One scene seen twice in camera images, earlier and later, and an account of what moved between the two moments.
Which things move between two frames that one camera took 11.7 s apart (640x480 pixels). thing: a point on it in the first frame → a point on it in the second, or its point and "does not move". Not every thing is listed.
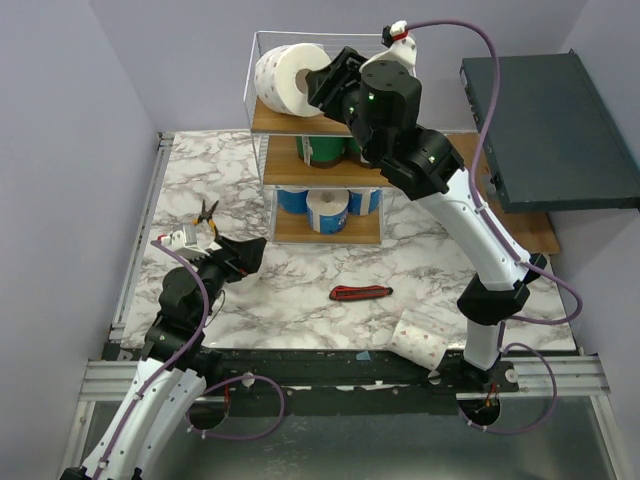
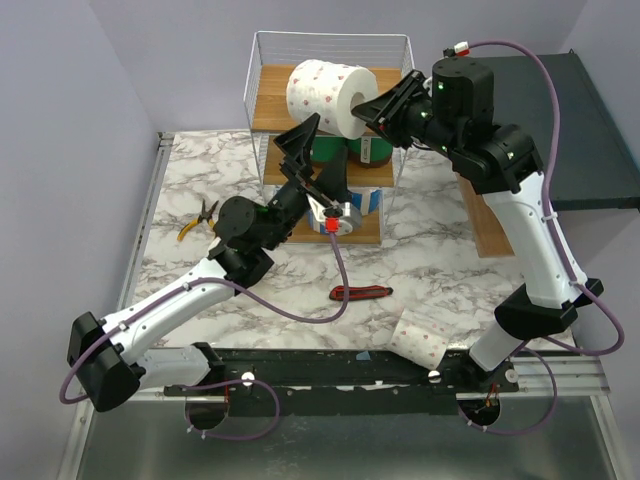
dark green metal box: (552, 142) does not move
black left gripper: (243, 257) → (296, 146)
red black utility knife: (359, 292) does not move
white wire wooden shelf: (320, 191) does not move
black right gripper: (334, 81) → (398, 104)
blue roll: (327, 211) → (315, 227)
